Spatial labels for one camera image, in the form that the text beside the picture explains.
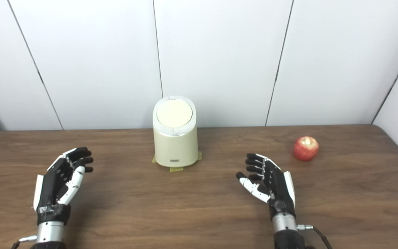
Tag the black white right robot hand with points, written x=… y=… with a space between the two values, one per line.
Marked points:
x=278 y=188

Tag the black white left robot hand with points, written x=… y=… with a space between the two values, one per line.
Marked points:
x=55 y=186

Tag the red apple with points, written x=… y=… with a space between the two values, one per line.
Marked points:
x=306 y=148

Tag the cream round bin lid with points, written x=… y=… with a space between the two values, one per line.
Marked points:
x=174 y=113

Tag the cream-colored cylindrical bin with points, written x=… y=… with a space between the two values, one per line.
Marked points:
x=174 y=148

